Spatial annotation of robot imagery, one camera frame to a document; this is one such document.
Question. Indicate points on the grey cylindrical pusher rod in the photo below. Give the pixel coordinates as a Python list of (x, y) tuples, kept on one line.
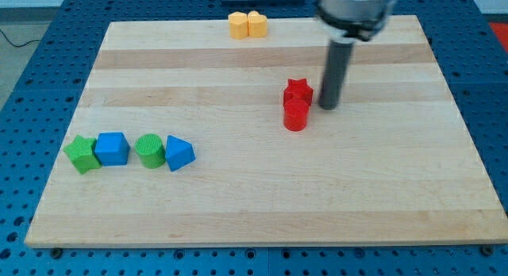
[(336, 67)]

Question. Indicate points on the red star block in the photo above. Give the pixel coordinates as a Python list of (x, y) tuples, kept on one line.
[(300, 89)]

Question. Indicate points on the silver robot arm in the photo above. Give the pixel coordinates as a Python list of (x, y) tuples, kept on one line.
[(347, 21)]

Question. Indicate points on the green star block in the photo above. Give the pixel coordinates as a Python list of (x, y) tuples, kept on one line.
[(81, 154)]

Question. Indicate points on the red cylinder block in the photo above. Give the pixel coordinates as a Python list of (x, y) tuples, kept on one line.
[(295, 114)]

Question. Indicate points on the yellow heart block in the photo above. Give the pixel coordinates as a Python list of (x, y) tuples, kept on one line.
[(257, 24)]

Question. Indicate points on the yellow hexagon block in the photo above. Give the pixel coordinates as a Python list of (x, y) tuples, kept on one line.
[(238, 25)]

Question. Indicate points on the wooden board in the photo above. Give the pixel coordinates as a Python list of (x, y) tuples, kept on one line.
[(393, 164)]

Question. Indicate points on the blue triangle block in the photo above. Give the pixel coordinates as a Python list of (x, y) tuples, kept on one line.
[(179, 153)]

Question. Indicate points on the green cylinder block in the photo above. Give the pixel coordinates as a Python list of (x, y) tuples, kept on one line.
[(150, 150)]

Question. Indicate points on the blue cube block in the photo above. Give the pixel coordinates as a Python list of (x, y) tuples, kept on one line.
[(112, 149)]

